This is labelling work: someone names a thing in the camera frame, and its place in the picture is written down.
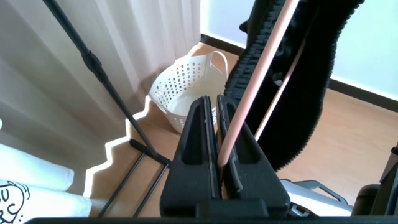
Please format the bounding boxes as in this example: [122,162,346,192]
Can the white printed t-shirt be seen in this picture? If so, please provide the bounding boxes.
[0,118,93,224]

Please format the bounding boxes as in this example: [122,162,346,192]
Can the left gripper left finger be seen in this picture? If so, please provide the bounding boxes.
[160,95,222,218]

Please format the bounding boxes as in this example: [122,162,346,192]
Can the black garment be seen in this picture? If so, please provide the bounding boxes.
[223,0,364,172]

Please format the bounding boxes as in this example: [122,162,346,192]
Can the white laundry basket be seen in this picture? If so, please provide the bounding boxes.
[148,50,229,134]

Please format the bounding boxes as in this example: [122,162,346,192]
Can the pink clothes hanger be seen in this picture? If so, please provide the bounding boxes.
[216,0,307,170]

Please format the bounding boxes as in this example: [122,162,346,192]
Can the black clothes rack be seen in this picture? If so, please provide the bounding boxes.
[42,0,172,218]

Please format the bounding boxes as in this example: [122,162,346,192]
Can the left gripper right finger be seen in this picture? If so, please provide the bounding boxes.
[216,94,292,218]

